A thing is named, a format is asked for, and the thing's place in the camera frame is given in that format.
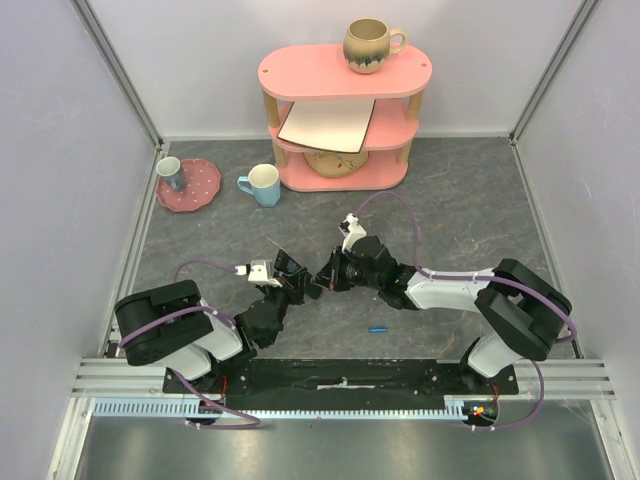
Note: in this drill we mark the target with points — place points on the beige floral bowl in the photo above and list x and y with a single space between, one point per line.
334 164

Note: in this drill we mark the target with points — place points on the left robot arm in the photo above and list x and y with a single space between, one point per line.
174 326

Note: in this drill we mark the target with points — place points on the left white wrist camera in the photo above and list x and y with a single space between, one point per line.
259 272

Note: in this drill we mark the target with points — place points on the aluminium front rail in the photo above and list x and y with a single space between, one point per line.
578 379

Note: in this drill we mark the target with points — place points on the pink dotted plate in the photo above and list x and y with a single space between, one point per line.
203 182

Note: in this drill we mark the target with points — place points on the grey small mug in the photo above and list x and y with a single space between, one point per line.
170 170

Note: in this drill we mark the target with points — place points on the white square plate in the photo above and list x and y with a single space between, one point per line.
328 125

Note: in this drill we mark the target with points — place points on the aluminium frame post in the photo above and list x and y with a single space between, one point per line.
568 41
100 38

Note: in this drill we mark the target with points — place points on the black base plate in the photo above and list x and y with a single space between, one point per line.
304 375

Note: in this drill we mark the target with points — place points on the light blue mug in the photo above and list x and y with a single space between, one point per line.
263 183

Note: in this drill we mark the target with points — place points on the pink three-tier shelf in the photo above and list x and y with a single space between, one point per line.
320 72

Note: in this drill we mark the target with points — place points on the left aluminium frame post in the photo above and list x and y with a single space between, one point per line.
100 38

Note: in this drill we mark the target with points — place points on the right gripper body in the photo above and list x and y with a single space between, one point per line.
338 270

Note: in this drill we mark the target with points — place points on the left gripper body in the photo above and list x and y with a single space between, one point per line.
292 293

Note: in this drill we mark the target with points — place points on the right aluminium frame post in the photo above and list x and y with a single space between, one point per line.
568 41

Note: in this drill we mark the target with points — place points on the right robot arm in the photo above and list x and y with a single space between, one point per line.
526 313

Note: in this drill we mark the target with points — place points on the beige ceramic mug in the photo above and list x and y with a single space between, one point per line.
368 43

